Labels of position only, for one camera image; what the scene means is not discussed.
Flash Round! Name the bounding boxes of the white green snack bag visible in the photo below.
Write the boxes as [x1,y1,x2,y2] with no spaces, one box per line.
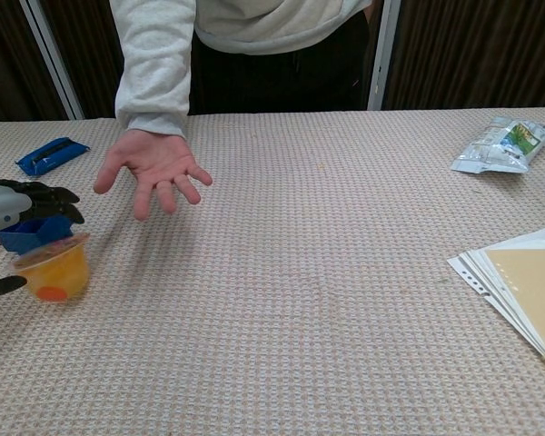
[449,115,545,175]

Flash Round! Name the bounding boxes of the person's right hand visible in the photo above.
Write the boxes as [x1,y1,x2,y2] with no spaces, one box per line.
[93,129,213,223]

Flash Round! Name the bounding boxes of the person's black trousers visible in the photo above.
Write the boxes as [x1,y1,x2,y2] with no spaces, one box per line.
[187,11,372,115]

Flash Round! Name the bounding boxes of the person's grey hoodie torso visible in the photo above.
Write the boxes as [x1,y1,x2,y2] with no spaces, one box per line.
[193,0,373,56]

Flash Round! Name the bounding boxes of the orange fruit jelly cup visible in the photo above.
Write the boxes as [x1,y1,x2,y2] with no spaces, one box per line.
[11,233,92,303]

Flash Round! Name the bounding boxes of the blue plastic compartment tray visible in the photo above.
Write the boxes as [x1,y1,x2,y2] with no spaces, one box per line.
[0,214,76,255]

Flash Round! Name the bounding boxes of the slanted white frame post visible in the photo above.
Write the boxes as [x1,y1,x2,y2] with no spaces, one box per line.
[18,0,84,121]

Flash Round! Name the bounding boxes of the stack of punched plastic sleeves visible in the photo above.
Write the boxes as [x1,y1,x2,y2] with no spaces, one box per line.
[447,222,545,387]

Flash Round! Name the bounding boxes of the checked beige tablecloth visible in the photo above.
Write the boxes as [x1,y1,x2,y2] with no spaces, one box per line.
[0,106,545,436]

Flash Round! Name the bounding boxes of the beige paper sheet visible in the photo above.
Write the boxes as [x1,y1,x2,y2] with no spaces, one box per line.
[483,247,545,360]

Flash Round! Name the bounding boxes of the dark pleated curtain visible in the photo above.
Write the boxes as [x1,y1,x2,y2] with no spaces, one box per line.
[0,0,124,124]
[383,0,545,110]

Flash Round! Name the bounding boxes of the blue snack packet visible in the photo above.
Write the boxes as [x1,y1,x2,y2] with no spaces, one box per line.
[15,137,91,177]

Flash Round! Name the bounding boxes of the person's grey-sleeved right forearm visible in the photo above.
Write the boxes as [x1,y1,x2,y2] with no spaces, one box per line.
[114,0,196,137]

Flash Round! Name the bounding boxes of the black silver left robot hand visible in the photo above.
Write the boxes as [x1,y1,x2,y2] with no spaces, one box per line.
[0,178,85,297]

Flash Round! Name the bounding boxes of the upright white frame post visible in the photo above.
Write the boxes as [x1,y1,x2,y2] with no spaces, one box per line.
[366,0,401,112]

